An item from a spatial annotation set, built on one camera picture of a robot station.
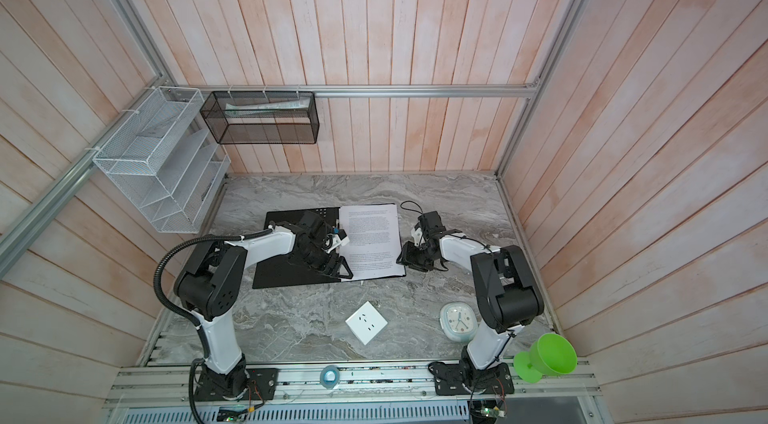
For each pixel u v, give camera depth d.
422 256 0.80
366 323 0.80
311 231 0.80
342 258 0.84
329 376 0.75
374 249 0.99
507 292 0.48
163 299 0.47
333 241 0.86
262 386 0.73
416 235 0.91
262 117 1.04
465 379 0.66
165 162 0.73
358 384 0.75
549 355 0.64
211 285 0.50
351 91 0.98
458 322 0.81
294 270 0.80
